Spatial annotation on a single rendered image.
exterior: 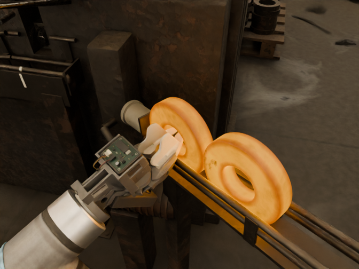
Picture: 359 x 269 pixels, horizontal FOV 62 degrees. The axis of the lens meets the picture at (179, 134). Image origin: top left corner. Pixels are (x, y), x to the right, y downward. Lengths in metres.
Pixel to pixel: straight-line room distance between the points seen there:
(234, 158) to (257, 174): 0.04
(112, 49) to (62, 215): 0.36
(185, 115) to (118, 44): 0.26
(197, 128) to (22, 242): 0.32
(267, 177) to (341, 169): 1.22
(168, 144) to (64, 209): 0.19
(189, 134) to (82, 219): 0.21
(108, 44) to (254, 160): 0.41
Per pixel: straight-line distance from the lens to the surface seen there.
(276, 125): 1.75
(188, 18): 0.70
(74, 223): 0.49
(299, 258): 0.46
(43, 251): 0.50
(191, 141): 0.51
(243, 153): 0.43
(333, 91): 2.17
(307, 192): 1.47
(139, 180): 0.52
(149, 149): 0.54
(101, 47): 0.68
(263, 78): 2.13
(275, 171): 0.43
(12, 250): 0.52
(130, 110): 0.66
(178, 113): 0.50
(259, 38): 2.32
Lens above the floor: 1.09
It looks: 43 degrees down
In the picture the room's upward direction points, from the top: straight up
